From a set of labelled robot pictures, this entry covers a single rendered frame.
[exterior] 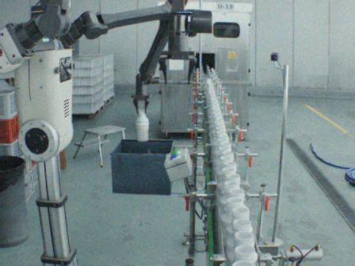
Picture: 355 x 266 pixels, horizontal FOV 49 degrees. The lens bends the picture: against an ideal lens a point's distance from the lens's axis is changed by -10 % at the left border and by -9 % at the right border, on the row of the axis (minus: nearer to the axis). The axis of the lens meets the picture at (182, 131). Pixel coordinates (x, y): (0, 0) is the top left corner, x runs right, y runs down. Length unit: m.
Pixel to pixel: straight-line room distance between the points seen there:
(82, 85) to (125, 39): 4.07
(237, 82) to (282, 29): 5.89
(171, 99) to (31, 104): 5.02
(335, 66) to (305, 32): 1.36
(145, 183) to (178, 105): 4.25
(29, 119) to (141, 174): 0.89
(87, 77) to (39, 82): 6.71
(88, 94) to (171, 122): 2.29
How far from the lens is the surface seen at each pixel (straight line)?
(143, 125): 2.25
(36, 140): 1.50
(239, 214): 0.91
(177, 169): 1.48
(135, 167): 2.19
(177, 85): 6.36
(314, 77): 12.32
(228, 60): 6.34
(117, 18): 1.75
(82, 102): 8.23
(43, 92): 1.44
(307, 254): 0.96
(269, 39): 11.99
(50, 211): 1.63
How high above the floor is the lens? 1.52
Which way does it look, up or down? 12 degrees down
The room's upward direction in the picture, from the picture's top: straight up
